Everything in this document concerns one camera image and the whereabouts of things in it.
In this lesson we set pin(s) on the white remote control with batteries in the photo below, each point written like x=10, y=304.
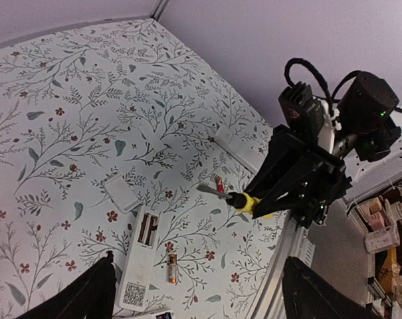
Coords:
x=138, y=265

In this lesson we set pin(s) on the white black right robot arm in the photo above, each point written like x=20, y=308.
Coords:
x=364, y=116

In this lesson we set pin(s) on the small white battery cover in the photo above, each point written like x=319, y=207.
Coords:
x=121, y=194

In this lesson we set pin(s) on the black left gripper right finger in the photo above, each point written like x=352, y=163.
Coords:
x=308, y=295

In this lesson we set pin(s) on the aluminium front rail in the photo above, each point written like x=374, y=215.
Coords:
x=293, y=242

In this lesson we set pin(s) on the floral patterned table mat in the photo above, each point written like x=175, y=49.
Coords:
x=78, y=107

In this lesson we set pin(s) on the white air conditioner remote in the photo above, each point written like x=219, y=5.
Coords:
x=157, y=314

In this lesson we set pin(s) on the gold black loose battery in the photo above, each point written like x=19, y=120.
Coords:
x=172, y=268

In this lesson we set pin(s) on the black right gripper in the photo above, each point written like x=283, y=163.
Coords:
x=299, y=177

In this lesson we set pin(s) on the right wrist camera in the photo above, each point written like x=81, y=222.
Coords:
x=308, y=117

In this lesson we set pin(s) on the yellow handled screwdriver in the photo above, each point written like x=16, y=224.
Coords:
x=242, y=202

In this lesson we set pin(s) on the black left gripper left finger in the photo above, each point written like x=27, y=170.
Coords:
x=91, y=295

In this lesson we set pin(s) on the red loose battery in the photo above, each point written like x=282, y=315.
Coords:
x=219, y=184

